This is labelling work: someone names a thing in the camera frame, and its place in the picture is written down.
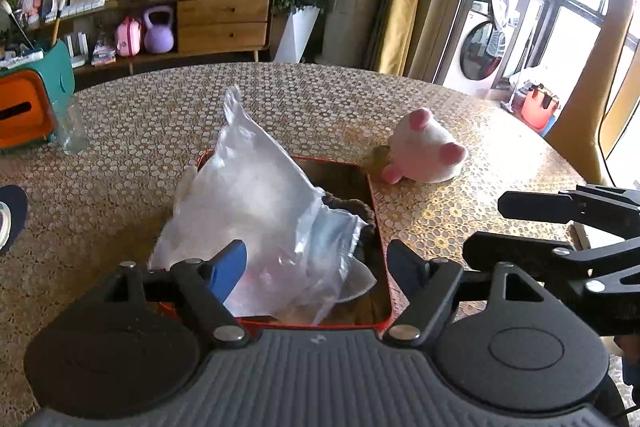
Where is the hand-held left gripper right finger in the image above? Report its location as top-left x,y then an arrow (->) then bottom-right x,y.
384,239 -> 557,349

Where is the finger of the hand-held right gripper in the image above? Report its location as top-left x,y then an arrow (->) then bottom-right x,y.
498,185 -> 640,239
462,231 -> 640,337

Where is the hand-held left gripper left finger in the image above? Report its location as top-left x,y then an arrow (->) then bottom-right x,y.
75,241 -> 249,349

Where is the red metal tin box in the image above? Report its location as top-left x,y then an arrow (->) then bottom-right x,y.
147,149 -> 398,333

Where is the clear plastic bag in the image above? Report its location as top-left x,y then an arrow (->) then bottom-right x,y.
147,86 -> 378,325

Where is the pink and white plush toy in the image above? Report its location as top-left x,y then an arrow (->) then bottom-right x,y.
379,108 -> 468,185

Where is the dark brown fuzzy item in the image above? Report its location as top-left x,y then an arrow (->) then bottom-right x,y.
322,193 -> 377,253

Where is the red plastic bin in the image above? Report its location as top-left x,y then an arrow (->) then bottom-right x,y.
515,82 -> 561,132

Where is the patterned lace tablecloth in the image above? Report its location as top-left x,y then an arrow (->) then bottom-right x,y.
0,62 -> 613,408

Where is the yellow giraffe chair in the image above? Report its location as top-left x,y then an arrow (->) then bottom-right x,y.
545,0 -> 640,188

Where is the white washing machine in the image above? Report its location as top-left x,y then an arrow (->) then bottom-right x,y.
435,0 -> 523,100

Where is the clear drinking glass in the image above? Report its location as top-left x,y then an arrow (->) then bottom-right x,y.
50,94 -> 90,156

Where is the dark blue round object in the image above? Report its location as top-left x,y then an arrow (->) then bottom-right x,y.
0,184 -> 29,255

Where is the purple kettlebell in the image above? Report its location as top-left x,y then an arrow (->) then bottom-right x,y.
143,5 -> 176,54

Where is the white planter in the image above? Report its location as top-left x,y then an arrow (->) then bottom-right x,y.
274,5 -> 322,64

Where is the wooden drawer cabinet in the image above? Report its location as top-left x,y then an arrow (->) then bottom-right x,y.
42,0 -> 275,78

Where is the small stack of booklets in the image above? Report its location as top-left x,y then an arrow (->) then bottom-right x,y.
91,44 -> 117,66

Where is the pink toy suitcase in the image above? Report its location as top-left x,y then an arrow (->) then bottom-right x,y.
115,17 -> 142,58

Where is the orange tissue box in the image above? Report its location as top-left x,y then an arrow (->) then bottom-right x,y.
0,69 -> 57,151

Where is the white wifi router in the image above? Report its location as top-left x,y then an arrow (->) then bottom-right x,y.
65,32 -> 90,68

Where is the white keyboard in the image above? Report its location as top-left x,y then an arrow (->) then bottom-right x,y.
42,0 -> 106,20

